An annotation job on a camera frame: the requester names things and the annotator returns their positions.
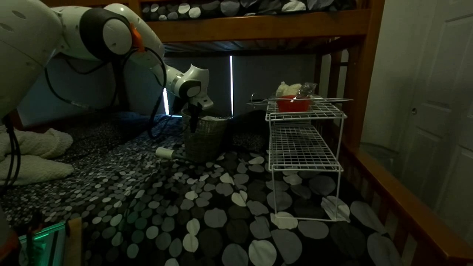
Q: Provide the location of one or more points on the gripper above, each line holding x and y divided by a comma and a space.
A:
195, 112

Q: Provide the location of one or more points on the woven laundry basket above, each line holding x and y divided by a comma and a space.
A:
205, 142

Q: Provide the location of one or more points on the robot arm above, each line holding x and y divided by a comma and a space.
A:
29, 33

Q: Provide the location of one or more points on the white lint roller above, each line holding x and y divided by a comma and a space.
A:
164, 153

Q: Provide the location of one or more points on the dark pillow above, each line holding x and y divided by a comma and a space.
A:
251, 127

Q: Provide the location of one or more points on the grey window blind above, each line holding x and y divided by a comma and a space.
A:
269, 77

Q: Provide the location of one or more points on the white plush toy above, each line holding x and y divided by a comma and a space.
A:
286, 89

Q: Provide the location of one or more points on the spotted black bedspread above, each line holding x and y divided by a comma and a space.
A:
207, 207

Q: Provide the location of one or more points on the red bowl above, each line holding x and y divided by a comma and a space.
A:
293, 105

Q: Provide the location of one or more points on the spotted mattress cover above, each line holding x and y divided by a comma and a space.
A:
229, 7

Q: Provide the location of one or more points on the clear plastic bag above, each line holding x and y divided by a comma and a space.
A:
306, 89

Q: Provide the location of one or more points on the white knitted blanket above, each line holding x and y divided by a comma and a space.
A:
37, 155

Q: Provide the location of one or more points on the white panel door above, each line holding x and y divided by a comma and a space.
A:
439, 111

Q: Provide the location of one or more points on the wooden bunk bed frame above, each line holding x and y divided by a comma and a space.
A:
258, 26

